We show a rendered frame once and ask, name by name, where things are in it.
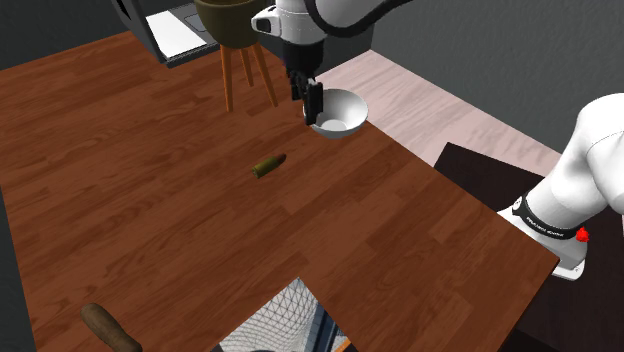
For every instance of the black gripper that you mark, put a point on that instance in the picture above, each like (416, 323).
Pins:
(303, 56)

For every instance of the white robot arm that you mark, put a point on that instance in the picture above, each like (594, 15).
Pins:
(575, 180)

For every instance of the white bowl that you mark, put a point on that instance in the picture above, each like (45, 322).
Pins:
(343, 114)

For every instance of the olive green cylinder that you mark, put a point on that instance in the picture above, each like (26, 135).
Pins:
(268, 166)

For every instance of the olive chair with orange legs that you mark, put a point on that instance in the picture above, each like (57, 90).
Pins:
(234, 24)

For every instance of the dark grey cabinet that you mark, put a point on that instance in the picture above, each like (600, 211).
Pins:
(141, 29)

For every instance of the dark robot stand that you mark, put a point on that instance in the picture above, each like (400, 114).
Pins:
(492, 175)

